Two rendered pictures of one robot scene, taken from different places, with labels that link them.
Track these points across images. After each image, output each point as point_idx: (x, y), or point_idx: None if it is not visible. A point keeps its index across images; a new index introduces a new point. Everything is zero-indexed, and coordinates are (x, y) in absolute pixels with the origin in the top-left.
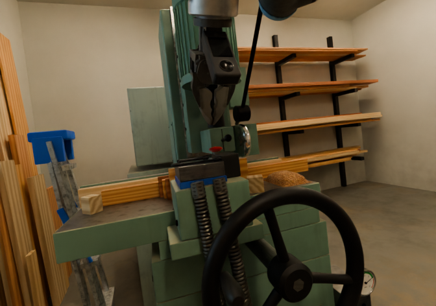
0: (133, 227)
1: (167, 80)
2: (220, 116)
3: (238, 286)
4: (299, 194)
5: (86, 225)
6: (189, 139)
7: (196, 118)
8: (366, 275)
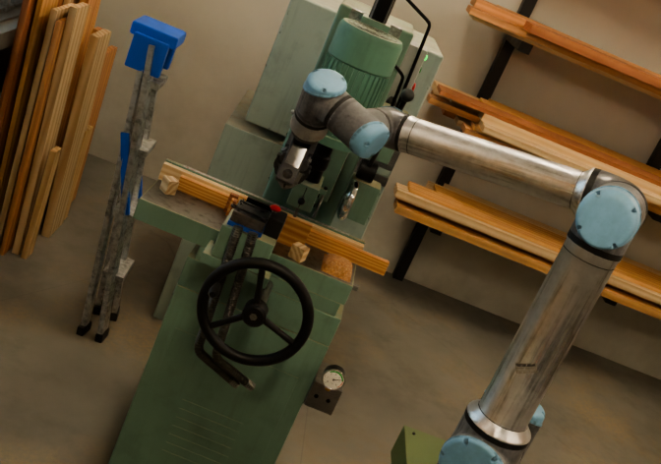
0: (188, 225)
1: None
2: (291, 187)
3: (217, 289)
4: (282, 272)
5: (160, 204)
6: None
7: None
8: (337, 376)
